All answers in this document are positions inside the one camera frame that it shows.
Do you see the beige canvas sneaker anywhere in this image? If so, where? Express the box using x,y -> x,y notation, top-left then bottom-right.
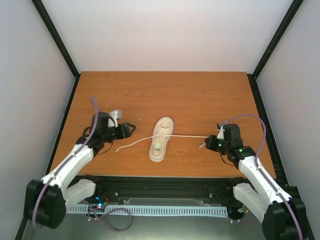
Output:
149,116 -> 174,163

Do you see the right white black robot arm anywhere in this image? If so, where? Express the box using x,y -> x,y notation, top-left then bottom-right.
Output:
205,123 -> 308,240

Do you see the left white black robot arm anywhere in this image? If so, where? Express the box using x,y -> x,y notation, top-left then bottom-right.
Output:
23,110 -> 136,229

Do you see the green lit circuit board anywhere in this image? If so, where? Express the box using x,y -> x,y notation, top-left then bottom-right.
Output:
91,193 -> 110,212

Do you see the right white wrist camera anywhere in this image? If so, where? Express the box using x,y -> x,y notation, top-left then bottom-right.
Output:
217,122 -> 226,140

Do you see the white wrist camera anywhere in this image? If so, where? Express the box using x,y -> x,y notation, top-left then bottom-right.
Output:
108,109 -> 122,127
217,122 -> 226,140

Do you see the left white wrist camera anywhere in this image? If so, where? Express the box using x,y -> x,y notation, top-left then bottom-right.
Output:
108,109 -> 122,127

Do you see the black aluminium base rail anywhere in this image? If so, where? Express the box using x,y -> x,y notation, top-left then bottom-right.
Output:
70,175 -> 249,207

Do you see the light blue cable duct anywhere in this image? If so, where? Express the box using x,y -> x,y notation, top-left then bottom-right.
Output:
66,203 -> 229,217

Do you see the left black frame post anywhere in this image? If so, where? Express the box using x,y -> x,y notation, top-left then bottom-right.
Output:
31,0 -> 81,80

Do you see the black frame post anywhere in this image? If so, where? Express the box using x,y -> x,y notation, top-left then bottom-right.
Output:
31,0 -> 81,80
251,0 -> 305,80

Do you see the right black frame post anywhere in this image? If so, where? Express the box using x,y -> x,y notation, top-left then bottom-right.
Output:
251,0 -> 305,80

